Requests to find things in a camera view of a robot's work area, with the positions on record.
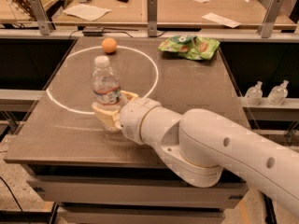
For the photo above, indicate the white paper sheet right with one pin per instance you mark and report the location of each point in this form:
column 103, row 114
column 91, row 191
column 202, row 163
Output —
column 221, row 20

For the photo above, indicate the white drawer front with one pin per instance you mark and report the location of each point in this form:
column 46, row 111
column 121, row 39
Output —
column 121, row 191

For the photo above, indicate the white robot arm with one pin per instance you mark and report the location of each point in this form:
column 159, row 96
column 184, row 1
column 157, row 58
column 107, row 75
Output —
column 198, row 145

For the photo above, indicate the middle metal bracket post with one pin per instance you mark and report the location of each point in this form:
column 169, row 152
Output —
column 152, row 17

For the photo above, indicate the clear sanitizer bottle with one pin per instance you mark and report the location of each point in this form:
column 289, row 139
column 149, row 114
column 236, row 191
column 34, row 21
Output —
column 278, row 94
column 254, row 94

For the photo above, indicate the clear sanitizer bottle left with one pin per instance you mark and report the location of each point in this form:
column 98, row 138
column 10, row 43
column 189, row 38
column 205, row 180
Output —
column 254, row 94

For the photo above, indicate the left metal bracket post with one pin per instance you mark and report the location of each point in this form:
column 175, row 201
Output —
column 44, row 25

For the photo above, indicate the orange ball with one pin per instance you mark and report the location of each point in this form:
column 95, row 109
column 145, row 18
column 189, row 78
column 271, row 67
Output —
column 109, row 45

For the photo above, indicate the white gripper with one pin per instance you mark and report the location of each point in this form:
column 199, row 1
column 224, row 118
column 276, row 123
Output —
column 131, row 119

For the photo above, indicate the clear plastic water bottle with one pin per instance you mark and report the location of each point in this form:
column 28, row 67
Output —
column 105, row 83

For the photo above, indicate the metal bracket post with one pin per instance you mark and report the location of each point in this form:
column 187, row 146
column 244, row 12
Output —
column 152, row 17
column 266, row 29
column 44, row 25

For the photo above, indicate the white paper sheet left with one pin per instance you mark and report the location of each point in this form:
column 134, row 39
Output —
column 86, row 12

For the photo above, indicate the green rice chip bag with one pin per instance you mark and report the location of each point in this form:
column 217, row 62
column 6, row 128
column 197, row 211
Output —
column 191, row 47

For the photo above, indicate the clear sanitizer bottle right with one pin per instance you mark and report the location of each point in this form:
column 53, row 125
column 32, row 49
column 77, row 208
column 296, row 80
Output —
column 278, row 94

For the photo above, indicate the right metal bracket post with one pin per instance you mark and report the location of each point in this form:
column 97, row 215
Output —
column 266, row 29

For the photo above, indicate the black power adapter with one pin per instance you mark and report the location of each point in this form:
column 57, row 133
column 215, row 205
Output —
column 93, row 31

